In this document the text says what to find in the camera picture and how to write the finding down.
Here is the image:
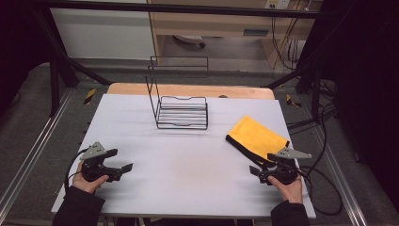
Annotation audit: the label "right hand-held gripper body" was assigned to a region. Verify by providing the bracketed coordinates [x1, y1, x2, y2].
[259, 147, 313, 186]

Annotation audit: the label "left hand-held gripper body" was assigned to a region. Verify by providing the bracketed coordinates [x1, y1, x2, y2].
[79, 140, 123, 184]

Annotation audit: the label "yellow towel with black edge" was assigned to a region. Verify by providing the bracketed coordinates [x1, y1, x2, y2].
[225, 115, 291, 168]

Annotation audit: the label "black wire rack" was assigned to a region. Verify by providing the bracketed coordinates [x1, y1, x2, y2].
[145, 56, 210, 131]

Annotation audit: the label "person's right hand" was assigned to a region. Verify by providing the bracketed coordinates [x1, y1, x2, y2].
[267, 174, 304, 205]

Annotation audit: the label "person's left hand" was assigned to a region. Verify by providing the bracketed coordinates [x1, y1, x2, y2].
[72, 170, 110, 194]

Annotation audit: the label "white table mat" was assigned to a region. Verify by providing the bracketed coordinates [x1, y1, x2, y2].
[51, 93, 317, 219]

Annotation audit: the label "yellow black striped tape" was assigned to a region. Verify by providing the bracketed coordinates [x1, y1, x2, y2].
[83, 88, 97, 105]
[285, 93, 303, 108]

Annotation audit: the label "wooden table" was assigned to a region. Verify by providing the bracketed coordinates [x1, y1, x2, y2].
[106, 82, 276, 101]

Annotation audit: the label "white cabinet panel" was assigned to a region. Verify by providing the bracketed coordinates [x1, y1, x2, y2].
[50, 7, 156, 60]

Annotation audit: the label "black curtain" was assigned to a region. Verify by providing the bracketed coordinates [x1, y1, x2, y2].
[309, 0, 399, 205]
[0, 0, 53, 111]

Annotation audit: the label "light wooden desk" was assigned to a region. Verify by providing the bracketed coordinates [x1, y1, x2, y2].
[147, 0, 324, 70]

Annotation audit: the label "left hand-held gripper black cable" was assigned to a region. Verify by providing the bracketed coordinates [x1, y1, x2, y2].
[63, 146, 92, 193]

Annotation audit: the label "hand-held gripper black cable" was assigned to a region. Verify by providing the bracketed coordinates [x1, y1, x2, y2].
[63, 146, 92, 193]
[295, 165, 344, 217]

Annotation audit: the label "bundle of black floor cables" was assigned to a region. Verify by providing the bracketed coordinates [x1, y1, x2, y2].
[285, 78, 338, 180]

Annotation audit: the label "aluminium floor rail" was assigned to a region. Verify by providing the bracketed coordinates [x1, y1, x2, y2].
[312, 125, 369, 226]
[0, 89, 75, 215]

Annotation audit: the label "right hand-held gripper black cable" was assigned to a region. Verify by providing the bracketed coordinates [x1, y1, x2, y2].
[295, 165, 344, 217]

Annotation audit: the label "hanging black cables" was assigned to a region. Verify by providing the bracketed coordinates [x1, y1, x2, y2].
[270, 12, 299, 71]

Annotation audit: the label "black metal frame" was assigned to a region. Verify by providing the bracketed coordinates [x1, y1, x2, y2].
[31, 0, 334, 118]

